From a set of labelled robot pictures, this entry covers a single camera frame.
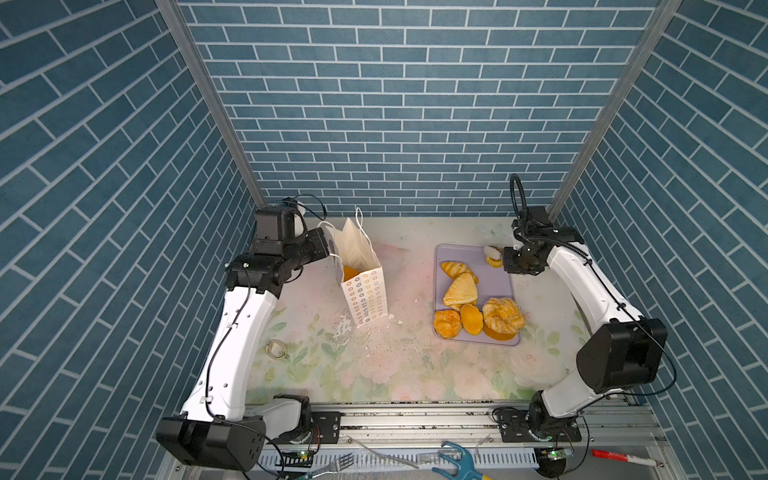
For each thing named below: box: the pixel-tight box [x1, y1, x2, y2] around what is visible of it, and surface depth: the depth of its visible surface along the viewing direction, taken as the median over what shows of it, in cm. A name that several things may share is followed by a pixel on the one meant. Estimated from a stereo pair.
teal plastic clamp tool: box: [432, 441, 484, 480], surface depth 69 cm
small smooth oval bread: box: [460, 304, 484, 335], surface depth 90 cm
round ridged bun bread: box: [433, 309, 462, 339], surface depth 90 cm
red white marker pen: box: [592, 449, 664, 467], surface depth 71 cm
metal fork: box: [312, 453, 353, 478], surface depth 71 cm
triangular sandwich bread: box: [443, 272, 478, 311], surface depth 93 cm
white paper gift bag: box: [330, 207, 388, 329], surface depth 81 cm
